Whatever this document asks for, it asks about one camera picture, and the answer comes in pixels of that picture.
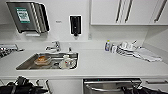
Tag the stainless steel dishwasher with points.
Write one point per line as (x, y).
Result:
(106, 86)

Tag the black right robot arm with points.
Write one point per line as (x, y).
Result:
(151, 91)

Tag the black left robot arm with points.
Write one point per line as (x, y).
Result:
(20, 91)

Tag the white drawer unit beside dishwasher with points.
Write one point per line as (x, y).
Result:
(155, 83)

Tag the stainless steel sink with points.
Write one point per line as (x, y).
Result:
(30, 64)

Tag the orange sponge in bowl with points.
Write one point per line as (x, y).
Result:
(42, 60)

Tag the dish rack with dishes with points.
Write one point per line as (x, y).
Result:
(8, 51)

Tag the white under-sink cabinet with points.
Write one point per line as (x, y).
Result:
(63, 87)

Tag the stack of white dishes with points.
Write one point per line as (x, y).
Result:
(126, 48)

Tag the chrome faucet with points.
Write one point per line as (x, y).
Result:
(53, 46)

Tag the white mug in sink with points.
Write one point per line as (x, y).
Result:
(67, 62)

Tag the dish soap bottle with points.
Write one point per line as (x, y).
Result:
(107, 46)

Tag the grey paper towel dispenser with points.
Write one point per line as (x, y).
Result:
(28, 16)

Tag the white wall outlet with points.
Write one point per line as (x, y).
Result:
(89, 35)

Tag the black wall soap dispenser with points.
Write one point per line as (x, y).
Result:
(75, 25)

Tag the white three-door wall cabinet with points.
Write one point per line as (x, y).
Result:
(130, 11)

